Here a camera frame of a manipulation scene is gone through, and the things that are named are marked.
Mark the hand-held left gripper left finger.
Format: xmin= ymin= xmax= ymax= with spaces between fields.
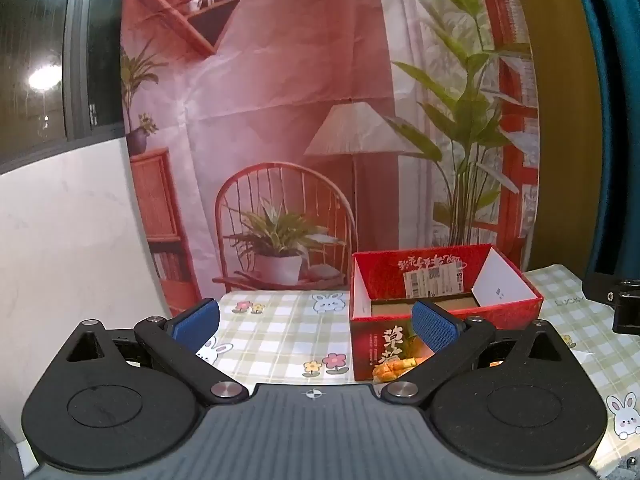
xmin=50 ymin=297 xmax=249 ymax=406

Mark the red cardboard box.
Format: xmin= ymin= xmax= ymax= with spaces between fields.
xmin=348 ymin=243 xmax=545 ymax=382

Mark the dark glass window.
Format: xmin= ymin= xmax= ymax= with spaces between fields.
xmin=0 ymin=0 xmax=127 ymax=173

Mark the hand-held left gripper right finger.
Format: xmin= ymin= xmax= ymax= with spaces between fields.
xmin=381 ymin=300 xmax=576 ymax=405

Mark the yellow plush toy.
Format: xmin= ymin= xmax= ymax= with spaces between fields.
xmin=372 ymin=356 xmax=420 ymax=384

